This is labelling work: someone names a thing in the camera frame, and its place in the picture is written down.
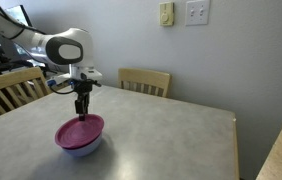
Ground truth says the pink plastic plate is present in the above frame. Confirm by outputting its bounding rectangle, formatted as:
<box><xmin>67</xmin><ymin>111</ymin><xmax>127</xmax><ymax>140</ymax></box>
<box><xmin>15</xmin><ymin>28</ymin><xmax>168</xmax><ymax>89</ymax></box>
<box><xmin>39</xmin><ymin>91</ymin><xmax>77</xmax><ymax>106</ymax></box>
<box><xmin>54</xmin><ymin>113</ymin><xmax>105</xmax><ymax>150</ymax></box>

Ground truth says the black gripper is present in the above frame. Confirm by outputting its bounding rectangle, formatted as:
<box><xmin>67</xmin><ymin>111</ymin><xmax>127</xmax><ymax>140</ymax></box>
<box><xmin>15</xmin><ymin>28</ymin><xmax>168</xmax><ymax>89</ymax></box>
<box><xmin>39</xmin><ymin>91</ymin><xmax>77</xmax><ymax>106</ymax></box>
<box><xmin>69</xmin><ymin>79</ymin><xmax>102</xmax><ymax>122</ymax></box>

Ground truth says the cream wall thermostat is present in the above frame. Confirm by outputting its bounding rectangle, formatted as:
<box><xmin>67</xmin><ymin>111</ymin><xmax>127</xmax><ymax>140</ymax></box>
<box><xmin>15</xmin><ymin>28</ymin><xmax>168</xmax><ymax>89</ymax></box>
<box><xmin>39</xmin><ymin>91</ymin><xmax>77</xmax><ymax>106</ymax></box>
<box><xmin>158</xmin><ymin>1</ymin><xmax>176</xmax><ymax>27</ymax></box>

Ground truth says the white double light switch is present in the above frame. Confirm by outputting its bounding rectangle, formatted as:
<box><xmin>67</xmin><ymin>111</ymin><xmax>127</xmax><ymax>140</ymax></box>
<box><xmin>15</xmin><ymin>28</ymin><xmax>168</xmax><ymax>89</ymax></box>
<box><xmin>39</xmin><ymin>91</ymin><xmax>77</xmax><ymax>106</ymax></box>
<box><xmin>184</xmin><ymin>0</ymin><xmax>212</xmax><ymax>27</ymax></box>

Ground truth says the wooden slat-back chair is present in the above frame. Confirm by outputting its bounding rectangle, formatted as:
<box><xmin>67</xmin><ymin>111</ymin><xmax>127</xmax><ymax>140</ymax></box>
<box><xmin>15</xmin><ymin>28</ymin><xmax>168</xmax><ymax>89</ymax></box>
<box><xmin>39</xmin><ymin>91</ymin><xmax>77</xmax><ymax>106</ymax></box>
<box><xmin>0</xmin><ymin>66</ymin><xmax>69</xmax><ymax>116</ymax></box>
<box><xmin>117</xmin><ymin>67</ymin><xmax>172</xmax><ymax>98</ymax></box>

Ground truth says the black looped camera cable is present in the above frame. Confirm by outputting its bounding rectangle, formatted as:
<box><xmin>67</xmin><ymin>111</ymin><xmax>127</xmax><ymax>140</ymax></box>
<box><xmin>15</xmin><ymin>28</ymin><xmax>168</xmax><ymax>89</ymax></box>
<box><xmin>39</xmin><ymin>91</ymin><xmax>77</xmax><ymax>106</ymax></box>
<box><xmin>47</xmin><ymin>79</ymin><xmax>78</xmax><ymax>96</ymax></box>

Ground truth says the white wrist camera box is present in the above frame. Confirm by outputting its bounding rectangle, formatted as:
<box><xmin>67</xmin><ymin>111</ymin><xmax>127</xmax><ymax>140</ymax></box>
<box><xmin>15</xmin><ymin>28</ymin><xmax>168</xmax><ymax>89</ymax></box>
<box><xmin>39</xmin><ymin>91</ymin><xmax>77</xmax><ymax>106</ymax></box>
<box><xmin>46</xmin><ymin>64</ymin><xmax>104</xmax><ymax>88</ymax></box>

